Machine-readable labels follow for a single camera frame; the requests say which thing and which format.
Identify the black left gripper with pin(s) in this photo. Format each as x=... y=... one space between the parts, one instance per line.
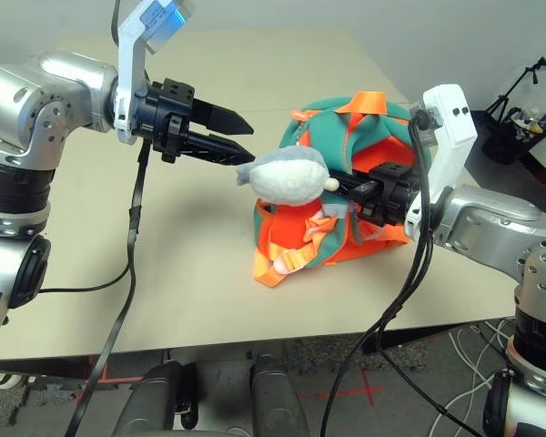
x=161 y=118

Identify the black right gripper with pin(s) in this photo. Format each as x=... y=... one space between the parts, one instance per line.
x=391 y=196

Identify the grey white plush toy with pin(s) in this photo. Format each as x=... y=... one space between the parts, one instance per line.
x=286 y=182

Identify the green orange backpack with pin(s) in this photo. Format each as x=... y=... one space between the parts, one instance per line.
x=291 y=232

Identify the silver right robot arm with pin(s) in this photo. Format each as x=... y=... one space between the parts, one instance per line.
x=505 y=218

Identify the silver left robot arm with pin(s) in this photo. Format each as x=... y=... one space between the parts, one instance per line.
x=50 y=91

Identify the black storage bin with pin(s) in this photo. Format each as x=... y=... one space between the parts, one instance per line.
x=505 y=145

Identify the dark grey robot right leg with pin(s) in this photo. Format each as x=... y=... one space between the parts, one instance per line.
x=277 y=400

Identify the dark grey robot leg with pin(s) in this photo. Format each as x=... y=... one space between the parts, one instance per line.
x=277 y=400
x=154 y=400

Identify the dark grey robot left leg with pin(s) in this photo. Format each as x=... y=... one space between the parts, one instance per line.
x=154 y=400

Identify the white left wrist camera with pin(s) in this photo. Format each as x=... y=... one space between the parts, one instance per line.
x=132 y=68

